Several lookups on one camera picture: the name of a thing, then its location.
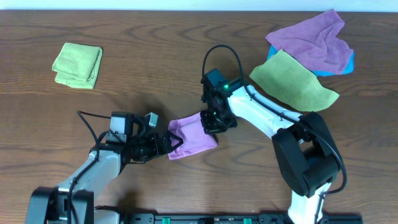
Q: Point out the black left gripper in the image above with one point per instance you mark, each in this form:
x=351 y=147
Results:
x=161 y=144

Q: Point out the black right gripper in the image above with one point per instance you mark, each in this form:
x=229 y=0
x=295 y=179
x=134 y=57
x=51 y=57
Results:
x=209 y=129

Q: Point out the purple cloth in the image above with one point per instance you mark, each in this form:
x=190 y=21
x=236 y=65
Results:
x=194 y=138
x=314 y=43

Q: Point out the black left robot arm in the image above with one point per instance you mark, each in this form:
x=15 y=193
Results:
x=129 y=140

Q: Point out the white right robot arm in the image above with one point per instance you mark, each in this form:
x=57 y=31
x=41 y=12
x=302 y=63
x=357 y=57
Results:
x=305 y=152

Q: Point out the olive green flat cloth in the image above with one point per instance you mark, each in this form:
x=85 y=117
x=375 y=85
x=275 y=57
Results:
x=285 y=79

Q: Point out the folded light green cloth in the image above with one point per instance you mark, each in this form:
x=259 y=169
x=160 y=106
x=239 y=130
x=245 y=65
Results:
x=77 y=66

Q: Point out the purple crumpled cloth on pile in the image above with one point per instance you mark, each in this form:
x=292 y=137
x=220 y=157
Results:
x=314 y=43

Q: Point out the blue cloth under pile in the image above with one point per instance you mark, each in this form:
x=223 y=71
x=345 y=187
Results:
x=348 y=69

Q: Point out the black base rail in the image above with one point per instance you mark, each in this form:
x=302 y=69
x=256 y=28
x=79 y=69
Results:
x=265 y=218

